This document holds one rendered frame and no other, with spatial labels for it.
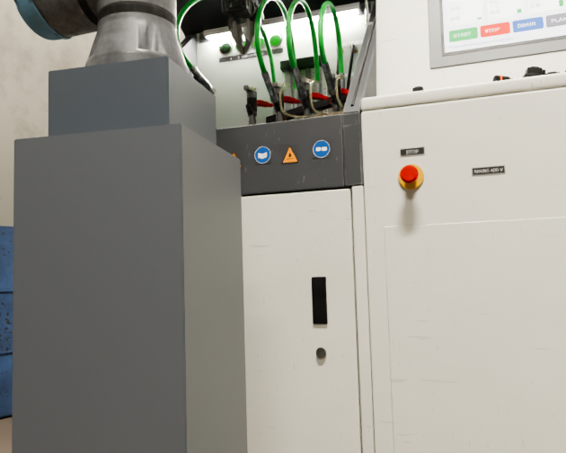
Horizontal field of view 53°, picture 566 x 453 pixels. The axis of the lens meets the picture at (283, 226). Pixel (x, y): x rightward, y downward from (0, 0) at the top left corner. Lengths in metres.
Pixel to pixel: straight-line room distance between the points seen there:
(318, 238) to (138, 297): 0.59
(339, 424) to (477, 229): 0.49
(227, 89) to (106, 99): 1.20
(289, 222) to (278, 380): 0.34
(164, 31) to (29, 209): 0.31
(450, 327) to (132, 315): 0.67
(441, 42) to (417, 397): 0.87
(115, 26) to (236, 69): 1.15
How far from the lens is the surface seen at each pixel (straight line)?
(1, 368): 2.86
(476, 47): 1.53
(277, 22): 1.95
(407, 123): 1.22
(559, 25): 1.56
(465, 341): 1.18
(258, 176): 1.27
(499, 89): 1.22
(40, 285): 0.79
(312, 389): 1.25
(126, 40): 0.85
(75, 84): 0.84
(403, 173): 1.15
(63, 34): 1.02
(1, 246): 2.84
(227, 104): 1.96
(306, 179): 1.24
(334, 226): 1.21
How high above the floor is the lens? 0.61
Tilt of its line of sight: 5 degrees up
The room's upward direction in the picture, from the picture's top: 2 degrees counter-clockwise
